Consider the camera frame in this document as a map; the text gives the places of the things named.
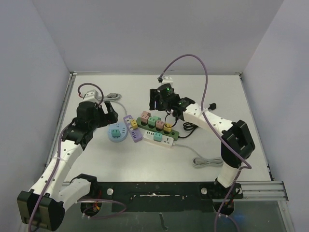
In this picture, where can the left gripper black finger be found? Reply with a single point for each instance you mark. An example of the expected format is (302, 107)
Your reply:
(113, 117)
(109, 108)

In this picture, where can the round blue power strip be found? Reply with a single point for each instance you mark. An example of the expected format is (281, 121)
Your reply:
(122, 127)

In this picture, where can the yellow plug adapter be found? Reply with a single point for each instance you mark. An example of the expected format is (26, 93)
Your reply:
(167, 127)
(134, 124)

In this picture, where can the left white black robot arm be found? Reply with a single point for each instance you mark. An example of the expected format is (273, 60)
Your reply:
(45, 204)

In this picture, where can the white power strip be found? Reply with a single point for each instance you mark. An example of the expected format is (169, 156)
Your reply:
(166, 141)

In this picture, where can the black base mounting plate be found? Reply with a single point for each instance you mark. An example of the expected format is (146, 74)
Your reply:
(155, 197)

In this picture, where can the green plug adapter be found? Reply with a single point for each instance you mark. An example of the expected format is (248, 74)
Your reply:
(152, 120)

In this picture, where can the pink plug adapter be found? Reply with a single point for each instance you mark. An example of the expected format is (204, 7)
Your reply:
(159, 124)
(145, 116)

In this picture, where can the green power strip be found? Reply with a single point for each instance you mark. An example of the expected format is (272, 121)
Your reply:
(173, 134)

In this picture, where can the aluminium rail frame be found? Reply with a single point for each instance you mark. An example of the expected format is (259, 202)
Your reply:
(128, 161)

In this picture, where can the purple power strip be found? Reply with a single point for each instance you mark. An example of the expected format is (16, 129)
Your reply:
(136, 135)

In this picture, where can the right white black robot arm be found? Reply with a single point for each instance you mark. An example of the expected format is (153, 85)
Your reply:
(236, 140)

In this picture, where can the teal plug adapter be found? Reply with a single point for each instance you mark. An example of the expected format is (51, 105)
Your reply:
(157, 137)
(115, 133)

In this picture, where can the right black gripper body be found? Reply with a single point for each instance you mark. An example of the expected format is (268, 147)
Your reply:
(157, 99)

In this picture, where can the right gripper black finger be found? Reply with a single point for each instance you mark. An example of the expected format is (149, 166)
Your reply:
(153, 101)
(164, 104)

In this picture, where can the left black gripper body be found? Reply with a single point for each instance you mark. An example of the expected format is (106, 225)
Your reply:
(101, 119)

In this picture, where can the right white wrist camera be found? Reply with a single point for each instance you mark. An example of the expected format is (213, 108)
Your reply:
(165, 80)

